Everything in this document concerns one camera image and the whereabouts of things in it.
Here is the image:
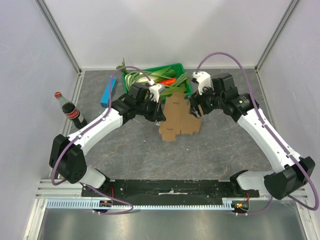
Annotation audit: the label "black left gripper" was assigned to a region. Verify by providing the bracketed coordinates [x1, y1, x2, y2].
[136, 96, 166, 123]

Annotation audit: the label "brown cardboard box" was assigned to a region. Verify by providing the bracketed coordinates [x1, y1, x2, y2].
[159, 92, 202, 142]

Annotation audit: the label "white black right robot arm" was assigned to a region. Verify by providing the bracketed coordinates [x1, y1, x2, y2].
[189, 71, 316, 200]

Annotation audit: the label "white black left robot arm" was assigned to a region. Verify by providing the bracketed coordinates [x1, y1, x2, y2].
[49, 83, 166, 197]

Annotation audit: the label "blue rectangular box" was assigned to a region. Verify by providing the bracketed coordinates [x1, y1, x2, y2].
[100, 77, 117, 108]

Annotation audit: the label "green plastic crate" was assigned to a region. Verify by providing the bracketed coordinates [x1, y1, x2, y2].
[122, 63, 193, 102]

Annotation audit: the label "large green leaf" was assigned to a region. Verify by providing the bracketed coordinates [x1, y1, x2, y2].
[160, 86, 187, 98]

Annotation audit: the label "orange carrot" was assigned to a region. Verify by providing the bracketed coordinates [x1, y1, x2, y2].
[158, 78, 177, 86]

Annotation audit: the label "green bok choy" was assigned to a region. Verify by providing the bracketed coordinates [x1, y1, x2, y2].
[150, 67, 176, 79]

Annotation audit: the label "green long beans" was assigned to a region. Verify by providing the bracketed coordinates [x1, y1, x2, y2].
[124, 71, 189, 90]

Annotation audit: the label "cola glass bottle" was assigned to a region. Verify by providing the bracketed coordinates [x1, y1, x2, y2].
[54, 91, 88, 130]

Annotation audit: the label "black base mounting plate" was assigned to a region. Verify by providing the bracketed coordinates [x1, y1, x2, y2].
[81, 178, 261, 206]

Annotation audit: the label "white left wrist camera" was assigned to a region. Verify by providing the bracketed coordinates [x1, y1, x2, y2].
[148, 83, 165, 103]

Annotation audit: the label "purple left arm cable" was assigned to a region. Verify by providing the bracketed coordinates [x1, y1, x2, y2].
[50, 65, 156, 186]

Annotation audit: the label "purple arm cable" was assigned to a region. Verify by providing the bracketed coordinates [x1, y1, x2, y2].
[50, 65, 156, 186]
[196, 51, 320, 211]

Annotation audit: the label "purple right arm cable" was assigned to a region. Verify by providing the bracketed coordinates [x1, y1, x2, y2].
[196, 51, 320, 211]

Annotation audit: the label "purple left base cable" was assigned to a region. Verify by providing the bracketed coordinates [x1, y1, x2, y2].
[82, 183, 135, 216]

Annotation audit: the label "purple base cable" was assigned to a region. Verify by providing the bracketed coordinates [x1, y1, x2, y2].
[231, 192, 273, 217]
[82, 183, 135, 216]

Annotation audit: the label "light blue cable duct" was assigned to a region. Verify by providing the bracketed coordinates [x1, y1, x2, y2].
[46, 198, 235, 211]

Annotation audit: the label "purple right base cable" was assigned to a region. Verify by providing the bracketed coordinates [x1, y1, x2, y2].
[231, 192, 273, 217]

